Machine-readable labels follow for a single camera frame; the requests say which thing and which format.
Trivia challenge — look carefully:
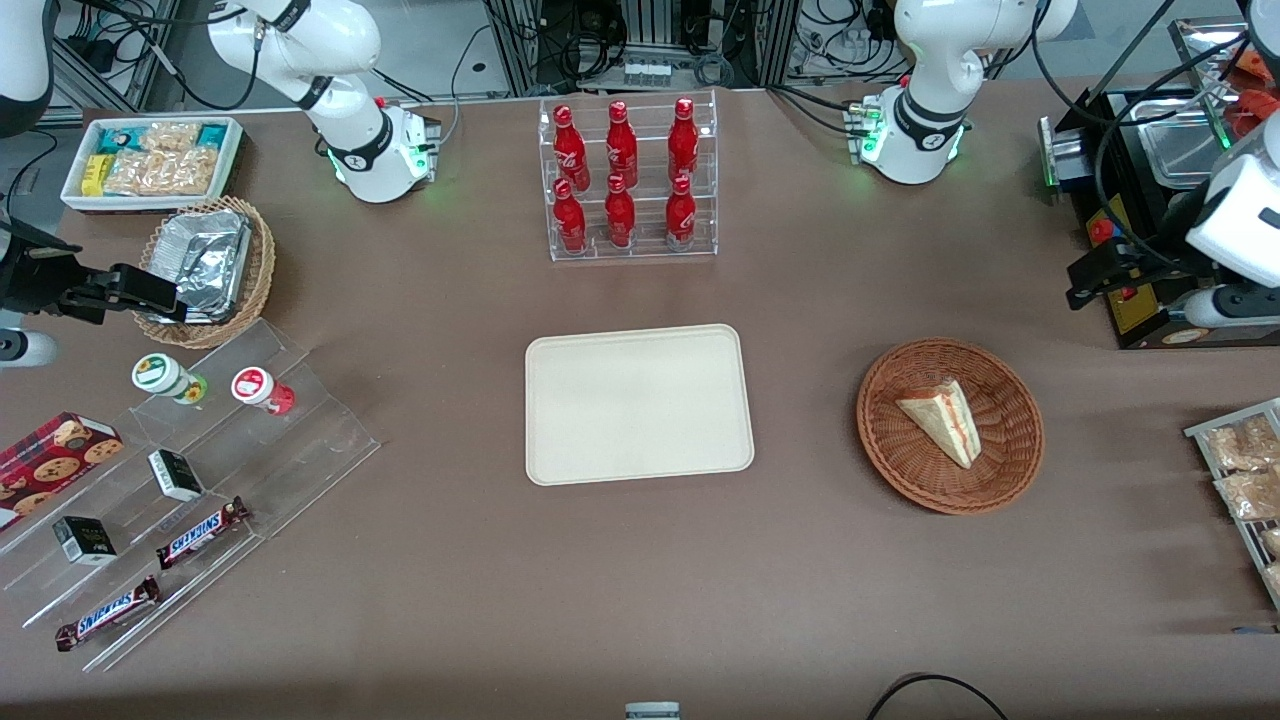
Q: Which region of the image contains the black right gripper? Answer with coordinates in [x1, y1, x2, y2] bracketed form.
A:
[0, 220, 188, 325]

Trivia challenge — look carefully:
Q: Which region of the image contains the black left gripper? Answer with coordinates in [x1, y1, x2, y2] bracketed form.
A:
[1064, 188, 1223, 312]

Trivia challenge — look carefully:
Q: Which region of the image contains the triangle sandwich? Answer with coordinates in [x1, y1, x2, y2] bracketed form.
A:
[895, 378, 983, 470]

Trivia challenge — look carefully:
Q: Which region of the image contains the light wicker basket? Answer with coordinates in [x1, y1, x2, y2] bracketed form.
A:
[132, 196, 277, 350]

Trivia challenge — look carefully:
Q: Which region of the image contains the tray of snack packets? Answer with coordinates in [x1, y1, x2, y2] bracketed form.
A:
[1184, 398, 1280, 613]

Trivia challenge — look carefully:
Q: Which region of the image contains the round brown wicker basket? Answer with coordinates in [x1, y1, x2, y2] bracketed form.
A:
[856, 338, 1045, 516]

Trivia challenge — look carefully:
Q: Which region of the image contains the stainless steel tray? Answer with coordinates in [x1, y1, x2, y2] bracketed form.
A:
[1168, 18, 1280, 151]

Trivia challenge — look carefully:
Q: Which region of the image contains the cream plastic tray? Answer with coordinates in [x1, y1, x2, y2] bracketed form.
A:
[525, 323, 756, 487]

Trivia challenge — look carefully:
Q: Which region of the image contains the aluminium foil container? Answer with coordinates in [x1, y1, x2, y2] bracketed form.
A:
[145, 210, 253, 323]

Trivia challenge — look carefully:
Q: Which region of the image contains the green lidded cup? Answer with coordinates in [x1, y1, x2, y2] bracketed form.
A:
[131, 353, 209, 405]

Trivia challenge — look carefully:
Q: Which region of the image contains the large clear cracker bag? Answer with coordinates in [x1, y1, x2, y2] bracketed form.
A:
[105, 148, 221, 197]

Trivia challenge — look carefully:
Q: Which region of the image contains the black food warmer machine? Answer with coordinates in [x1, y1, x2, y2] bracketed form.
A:
[1040, 88, 1280, 351]

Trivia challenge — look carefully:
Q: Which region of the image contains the red lidded cup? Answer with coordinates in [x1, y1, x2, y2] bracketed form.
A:
[231, 366, 296, 416]

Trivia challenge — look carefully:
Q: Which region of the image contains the small clear cracker bag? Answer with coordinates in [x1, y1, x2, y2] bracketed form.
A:
[140, 122, 201, 153]

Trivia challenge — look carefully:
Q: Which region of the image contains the white rectangular snack bin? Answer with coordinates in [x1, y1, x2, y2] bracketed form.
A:
[60, 116, 246, 215]

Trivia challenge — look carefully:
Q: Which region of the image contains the red cookie box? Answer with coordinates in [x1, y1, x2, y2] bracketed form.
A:
[0, 411, 125, 531]

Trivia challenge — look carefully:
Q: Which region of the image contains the small black box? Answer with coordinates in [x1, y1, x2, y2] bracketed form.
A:
[148, 449, 205, 503]
[52, 516, 118, 567]

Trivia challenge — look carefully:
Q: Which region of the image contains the red snack bag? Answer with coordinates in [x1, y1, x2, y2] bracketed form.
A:
[1235, 45, 1280, 136]

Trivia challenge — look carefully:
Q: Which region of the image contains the clear acrylic stepped display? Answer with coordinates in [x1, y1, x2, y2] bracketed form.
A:
[0, 318, 383, 673]

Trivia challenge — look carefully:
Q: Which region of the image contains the snickers chocolate bar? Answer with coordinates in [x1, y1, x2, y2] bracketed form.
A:
[55, 575, 162, 653]
[155, 497, 251, 571]

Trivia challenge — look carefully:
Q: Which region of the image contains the red cola bottle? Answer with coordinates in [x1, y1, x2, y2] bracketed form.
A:
[665, 175, 698, 251]
[606, 100, 639, 189]
[553, 178, 588, 254]
[604, 174, 637, 249]
[668, 97, 700, 184]
[552, 104, 591, 191]

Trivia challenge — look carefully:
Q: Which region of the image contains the clear acrylic bottle rack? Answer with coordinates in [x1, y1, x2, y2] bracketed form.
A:
[538, 90, 719, 263]

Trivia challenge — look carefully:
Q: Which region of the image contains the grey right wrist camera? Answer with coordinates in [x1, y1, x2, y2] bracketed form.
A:
[0, 330, 58, 368]

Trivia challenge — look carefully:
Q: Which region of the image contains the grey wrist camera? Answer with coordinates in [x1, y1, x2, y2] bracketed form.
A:
[0, 330, 58, 368]
[1185, 285, 1280, 331]

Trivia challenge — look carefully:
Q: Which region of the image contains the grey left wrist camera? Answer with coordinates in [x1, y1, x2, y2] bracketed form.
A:
[1185, 285, 1280, 331]

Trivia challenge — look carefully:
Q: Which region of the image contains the aluminium frame cabinet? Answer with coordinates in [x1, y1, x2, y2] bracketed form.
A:
[485, 0, 801, 96]

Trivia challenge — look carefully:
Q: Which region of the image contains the black cable loop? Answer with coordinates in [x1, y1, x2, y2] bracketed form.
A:
[865, 674, 1011, 720]

